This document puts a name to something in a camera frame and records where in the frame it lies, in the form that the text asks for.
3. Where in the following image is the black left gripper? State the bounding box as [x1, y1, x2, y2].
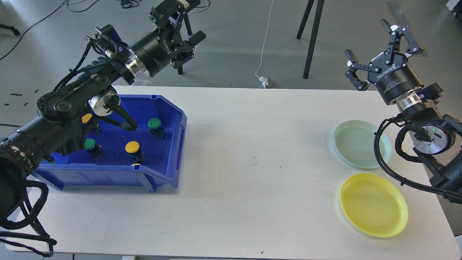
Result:
[128, 0, 206, 78]

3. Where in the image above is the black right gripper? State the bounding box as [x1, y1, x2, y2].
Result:
[345, 19, 424, 105]

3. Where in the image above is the yellow push button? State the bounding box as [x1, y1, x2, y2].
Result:
[125, 140, 145, 164]
[82, 113, 102, 135]

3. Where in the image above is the green push button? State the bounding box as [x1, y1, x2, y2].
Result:
[84, 138, 106, 161]
[148, 117, 165, 140]

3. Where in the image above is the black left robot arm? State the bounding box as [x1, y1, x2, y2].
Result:
[1, 0, 206, 258]

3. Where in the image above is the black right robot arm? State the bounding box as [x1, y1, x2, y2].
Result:
[345, 19, 462, 204]

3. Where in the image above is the pale green plate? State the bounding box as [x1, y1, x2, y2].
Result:
[332, 120, 380, 169]

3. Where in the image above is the yellow push button back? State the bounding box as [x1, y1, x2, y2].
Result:
[82, 113, 102, 135]

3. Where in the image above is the yellow plate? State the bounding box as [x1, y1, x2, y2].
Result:
[339, 173, 409, 238]

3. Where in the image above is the black stand leg right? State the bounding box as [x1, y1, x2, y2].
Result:
[296, 0, 325, 79]

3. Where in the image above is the white power plug adapter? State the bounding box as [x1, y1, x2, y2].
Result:
[258, 76, 279, 89]

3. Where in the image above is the blue plastic bin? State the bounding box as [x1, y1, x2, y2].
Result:
[32, 95, 187, 192]

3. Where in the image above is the white cable on floor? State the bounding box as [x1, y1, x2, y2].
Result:
[254, 0, 274, 78]

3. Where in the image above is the black floor cable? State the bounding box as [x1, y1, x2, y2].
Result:
[0, 0, 145, 61]

